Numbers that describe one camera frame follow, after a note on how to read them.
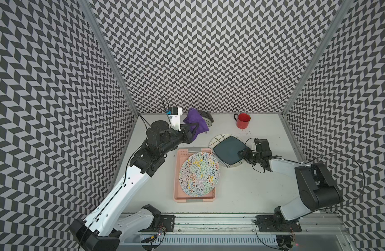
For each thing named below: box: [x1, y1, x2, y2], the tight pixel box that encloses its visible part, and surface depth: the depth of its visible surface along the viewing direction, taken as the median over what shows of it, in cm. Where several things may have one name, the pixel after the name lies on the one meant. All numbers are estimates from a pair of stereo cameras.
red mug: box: [233, 112, 252, 130], surface depth 111 cm
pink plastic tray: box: [173, 147, 217, 203], surface depth 87 cm
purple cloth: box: [182, 107, 210, 141], surface depth 64 cm
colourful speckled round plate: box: [178, 151, 221, 198], surface depth 86 cm
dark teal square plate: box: [212, 135, 248, 165], surface depth 101 cm
